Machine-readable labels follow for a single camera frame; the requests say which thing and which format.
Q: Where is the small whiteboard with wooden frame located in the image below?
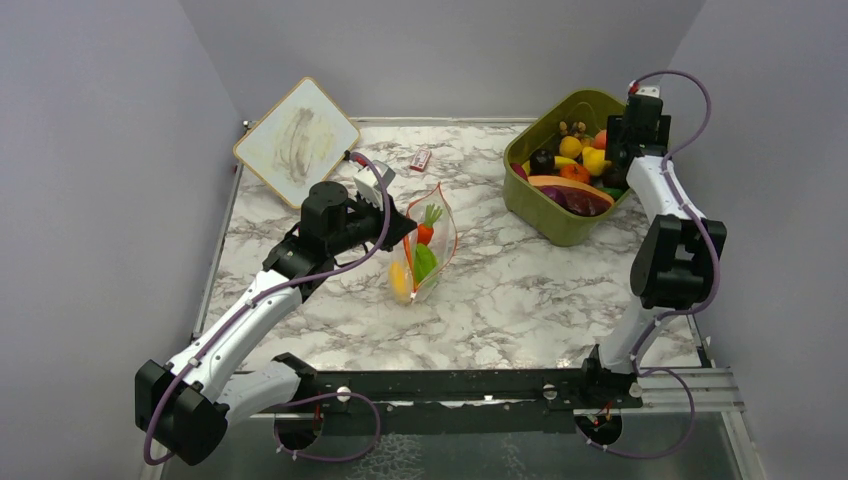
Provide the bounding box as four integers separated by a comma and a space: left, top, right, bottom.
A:
233, 77, 360, 209

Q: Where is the yellow toy bell pepper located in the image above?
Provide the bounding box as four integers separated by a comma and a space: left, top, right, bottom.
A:
388, 261, 414, 304

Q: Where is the red toy steak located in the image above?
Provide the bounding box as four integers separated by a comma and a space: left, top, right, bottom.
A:
538, 186, 614, 217

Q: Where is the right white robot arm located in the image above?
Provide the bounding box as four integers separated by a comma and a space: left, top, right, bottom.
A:
576, 92, 727, 407

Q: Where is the olive green plastic bin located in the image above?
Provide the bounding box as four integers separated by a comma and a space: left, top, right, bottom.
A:
502, 89, 630, 247

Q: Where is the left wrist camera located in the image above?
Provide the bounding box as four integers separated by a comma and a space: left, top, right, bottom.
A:
353, 161, 395, 210

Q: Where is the small orange toy pumpkin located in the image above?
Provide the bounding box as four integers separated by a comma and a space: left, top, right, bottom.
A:
559, 163, 592, 184

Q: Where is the green toy cucumber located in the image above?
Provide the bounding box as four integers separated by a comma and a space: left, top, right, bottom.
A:
600, 187, 626, 201

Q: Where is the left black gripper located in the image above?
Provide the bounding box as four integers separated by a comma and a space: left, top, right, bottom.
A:
328, 188, 418, 256

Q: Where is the green toy leafy vegetable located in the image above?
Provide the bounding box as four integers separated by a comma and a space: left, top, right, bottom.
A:
413, 243, 439, 287

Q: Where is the peach toy fruit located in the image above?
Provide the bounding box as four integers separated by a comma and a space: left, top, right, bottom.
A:
592, 129, 607, 150

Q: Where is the orange toy carrot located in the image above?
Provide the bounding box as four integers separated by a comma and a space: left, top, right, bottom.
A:
417, 204, 444, 246

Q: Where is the dark twig with brown nuts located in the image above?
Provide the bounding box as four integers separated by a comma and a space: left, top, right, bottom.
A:
558, 121, 587, 140

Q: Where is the clear zip top bag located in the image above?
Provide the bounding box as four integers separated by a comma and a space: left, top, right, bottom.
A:
389, 184, 458, 305

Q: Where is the yellow toy lemon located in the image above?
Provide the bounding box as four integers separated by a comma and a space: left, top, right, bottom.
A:
581, 147, 612, 177

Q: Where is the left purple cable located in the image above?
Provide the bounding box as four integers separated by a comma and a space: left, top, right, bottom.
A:
142, 151, 393, 466

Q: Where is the small red white box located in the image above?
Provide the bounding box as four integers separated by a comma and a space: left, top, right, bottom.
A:
409, 148, 431, 172

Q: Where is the yellow toy banana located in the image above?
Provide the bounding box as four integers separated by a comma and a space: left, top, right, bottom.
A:
521, 156, 576, 175

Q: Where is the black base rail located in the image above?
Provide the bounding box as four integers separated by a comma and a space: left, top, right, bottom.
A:
267, 368, 643, 436

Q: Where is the black toy fruit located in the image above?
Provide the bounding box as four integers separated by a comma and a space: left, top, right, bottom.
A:
528, 148, 556, 175

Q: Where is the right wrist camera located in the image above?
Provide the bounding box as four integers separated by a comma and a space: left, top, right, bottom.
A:
628, 82, 661, 99

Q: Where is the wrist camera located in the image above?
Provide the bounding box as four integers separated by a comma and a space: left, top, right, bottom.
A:
353, 161, 395, 210
628, 82, 661, 99

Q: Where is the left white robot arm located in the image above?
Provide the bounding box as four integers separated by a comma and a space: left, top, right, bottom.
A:
135, 181, 417, 466

